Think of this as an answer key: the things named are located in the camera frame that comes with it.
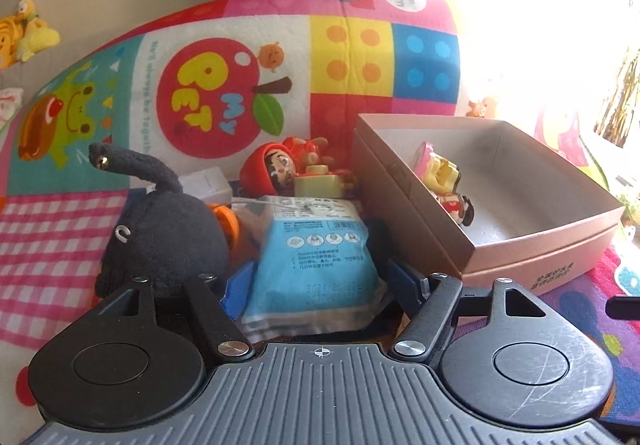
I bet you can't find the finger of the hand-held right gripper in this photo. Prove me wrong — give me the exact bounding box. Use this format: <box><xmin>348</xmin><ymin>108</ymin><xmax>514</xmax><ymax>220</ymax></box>
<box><xmin>605</xmin><ymin>295</ymin><xmax>640</xmax><ymax>322</ymax></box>

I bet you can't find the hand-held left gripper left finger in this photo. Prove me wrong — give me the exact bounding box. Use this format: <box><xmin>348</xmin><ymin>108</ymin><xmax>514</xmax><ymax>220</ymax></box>
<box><xmin>117</xmin><ymin>261</ymin><xmax>257</xmax><ymax>360</ymax></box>

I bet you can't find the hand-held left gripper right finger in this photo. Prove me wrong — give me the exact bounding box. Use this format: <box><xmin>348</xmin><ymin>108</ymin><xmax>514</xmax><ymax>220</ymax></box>
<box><xmin>386</xmin><ymin>259</ymin><xmax>547</xmax><ymax>358</ymax></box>

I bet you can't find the orange pumpkin toy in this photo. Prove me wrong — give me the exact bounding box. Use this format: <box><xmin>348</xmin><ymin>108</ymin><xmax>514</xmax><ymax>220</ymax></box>
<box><xmin>207</xmin><ymin>202</ymin><xmax>243</xmax><ymax>246</ymax></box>

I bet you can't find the blue face mask packet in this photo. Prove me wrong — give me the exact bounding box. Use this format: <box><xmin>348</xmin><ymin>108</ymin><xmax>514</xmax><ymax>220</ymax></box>
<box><xmin>235</xmin><ymin>195</ymin><xmax>393</xmax><ymax>341</ymax></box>

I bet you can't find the black plush cat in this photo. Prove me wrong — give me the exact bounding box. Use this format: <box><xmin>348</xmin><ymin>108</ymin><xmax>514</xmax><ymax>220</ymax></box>
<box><xmin>89</xmin><ymin>141</ymin><xmax>233</xmax><ymax>298</ymax></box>

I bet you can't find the pink cardboard box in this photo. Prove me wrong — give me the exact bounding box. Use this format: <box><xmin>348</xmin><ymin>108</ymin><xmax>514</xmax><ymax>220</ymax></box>
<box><xmin>351</xmin><ymin>112</ymin><xmax>626</xmax><ymax>298</ymax></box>

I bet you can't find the small white box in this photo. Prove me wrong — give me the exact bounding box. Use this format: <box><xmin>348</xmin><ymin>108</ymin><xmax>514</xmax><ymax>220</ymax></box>
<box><xmin>180</xmin><ymin>166</ymin><xmax>236</xmax><ymax>206</ymax></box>

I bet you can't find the red hooded doll figure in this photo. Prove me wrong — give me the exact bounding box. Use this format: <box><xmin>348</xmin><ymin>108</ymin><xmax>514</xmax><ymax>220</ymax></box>
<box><xmin>240</xmin><ymin>136</ymin><xmax>356</xmax><ymax>198</ymax></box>

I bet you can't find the yellow block keychain toy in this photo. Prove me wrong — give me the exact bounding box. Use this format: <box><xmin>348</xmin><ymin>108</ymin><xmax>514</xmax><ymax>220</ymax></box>
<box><xmin>294</xmin><ymin>164</ymin><xmax>357</xmax><ymax>200</ymax></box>

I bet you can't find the pink yellow cupcake toy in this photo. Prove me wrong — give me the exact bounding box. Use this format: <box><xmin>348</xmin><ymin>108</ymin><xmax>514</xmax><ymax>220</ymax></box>
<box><xmin>412</xmin><ymin>141</ymin><xmax>476</xmax><ymax>228</ymax></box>

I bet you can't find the colourful cartoon play mat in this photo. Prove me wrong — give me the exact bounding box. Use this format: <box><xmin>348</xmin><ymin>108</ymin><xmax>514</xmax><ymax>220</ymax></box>
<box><xmin>0</xmin><ymin>0</ymin><xmax>640</xmax><ymax>431</ymax></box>

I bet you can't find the green plant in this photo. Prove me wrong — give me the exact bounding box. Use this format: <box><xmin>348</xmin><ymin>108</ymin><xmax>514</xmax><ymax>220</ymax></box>
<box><xmin>592</xmin><ymin>45</ymin><xmax>640</xmax><ymax>148</ymax></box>

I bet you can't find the pink white plush toy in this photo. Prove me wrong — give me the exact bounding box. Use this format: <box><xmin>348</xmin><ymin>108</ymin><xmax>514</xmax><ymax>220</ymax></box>
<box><xmin>0</xmin><ymin>88</ymin><xmax>24</xmax><ymax>126</ymax></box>

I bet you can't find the yellow duck plush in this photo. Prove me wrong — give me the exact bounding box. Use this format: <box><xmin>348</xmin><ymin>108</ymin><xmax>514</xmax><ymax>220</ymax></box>
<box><xmin>15</xmin><ymin>0</ymin><xmax>61</xmax><ymax>62</ymax></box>

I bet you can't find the yellow striped tiger plush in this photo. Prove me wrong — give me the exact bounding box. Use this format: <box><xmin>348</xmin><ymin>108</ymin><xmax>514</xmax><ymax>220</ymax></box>
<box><xmin>0</xmin><ymin>14</ymin><xmax>28</xmax><ymax>71</ymax></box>

